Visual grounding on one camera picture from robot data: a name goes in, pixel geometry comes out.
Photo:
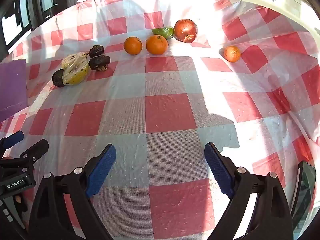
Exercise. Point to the red white checkered tablecloth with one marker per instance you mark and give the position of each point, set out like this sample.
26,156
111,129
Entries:
170,115

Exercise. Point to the yellow fruit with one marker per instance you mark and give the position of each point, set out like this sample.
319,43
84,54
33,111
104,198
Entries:
75,71

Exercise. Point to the large orange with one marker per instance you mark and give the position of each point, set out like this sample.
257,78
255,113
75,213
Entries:
157,44

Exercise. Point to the black flat device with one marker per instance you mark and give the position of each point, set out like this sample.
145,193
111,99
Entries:
303,192

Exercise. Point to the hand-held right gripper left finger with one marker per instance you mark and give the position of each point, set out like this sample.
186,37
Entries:
102,170

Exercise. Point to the purple box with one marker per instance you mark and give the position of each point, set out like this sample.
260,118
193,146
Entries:
12,87

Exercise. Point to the green fruit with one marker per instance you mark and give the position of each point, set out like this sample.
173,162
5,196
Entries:
163,32

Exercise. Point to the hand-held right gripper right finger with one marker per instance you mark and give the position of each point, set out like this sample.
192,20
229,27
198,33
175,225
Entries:
220,172

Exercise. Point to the small orange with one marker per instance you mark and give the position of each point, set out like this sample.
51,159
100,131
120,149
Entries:
232,53

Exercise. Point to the window frame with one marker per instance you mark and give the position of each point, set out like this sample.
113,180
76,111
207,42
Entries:
37,2

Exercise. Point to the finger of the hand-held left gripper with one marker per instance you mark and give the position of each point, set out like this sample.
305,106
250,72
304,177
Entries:
12,139
33,152

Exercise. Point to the red apple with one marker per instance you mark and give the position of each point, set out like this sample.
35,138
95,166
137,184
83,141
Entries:
185,31

